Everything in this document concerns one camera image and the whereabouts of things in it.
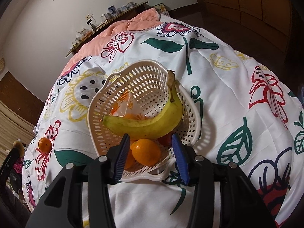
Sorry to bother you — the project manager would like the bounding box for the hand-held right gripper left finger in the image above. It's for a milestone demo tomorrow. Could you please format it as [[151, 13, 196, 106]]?
[[25, 134, 131, 228]]

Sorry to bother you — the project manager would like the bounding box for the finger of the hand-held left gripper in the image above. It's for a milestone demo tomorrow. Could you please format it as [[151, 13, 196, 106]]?
[[0, 147, 21, 178]]

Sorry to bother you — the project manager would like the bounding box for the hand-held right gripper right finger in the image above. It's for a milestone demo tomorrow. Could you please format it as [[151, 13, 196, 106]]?
[[171, 133, 276, 228]]

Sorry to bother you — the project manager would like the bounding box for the half hidden orange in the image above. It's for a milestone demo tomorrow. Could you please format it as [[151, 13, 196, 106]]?
[[123, 147, 136, 170]]

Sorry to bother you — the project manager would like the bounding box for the red round fruit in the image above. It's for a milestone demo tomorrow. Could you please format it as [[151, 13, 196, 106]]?
[[158, 134, 174, 148]]

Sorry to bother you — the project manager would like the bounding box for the large orange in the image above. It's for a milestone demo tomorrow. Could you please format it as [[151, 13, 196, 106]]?
[[130, 138, 162, 167]]

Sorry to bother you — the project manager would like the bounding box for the small tangerine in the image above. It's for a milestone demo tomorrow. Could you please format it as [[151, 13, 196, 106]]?
[[38, 137, 53, 154]]

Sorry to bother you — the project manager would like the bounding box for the yellow banana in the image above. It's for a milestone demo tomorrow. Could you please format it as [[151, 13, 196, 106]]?
[[102, 70, 184, 140]]

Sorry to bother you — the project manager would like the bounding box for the orange snack packet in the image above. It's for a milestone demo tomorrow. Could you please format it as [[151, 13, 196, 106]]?
[[110, 89, 148, 120]]

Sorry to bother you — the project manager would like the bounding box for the white plastic basket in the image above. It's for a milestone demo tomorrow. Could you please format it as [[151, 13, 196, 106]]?
[[87, 60, 213, 181]]

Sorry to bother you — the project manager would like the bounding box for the beige curtain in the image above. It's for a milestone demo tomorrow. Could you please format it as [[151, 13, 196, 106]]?
[[0, 100, 36, 152]]

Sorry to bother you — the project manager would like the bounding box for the floral printed cloth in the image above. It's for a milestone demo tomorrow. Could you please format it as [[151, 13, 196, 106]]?
[[21, 20, 304, 228]]

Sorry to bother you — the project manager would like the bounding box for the pink blanket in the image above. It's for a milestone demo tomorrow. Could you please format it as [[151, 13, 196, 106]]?
[[62, 8, 162, 74]]

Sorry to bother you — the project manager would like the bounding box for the wooden sideboard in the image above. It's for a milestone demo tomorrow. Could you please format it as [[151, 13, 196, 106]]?
[[65, 1, 149, 57]]

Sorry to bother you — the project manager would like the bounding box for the yellow cardboard box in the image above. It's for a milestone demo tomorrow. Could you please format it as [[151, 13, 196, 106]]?
[[152, 3, 169, 15]]

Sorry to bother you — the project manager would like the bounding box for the wooden wardrobe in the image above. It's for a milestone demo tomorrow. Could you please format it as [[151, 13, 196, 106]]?
[[197, 0, 304, 60]]

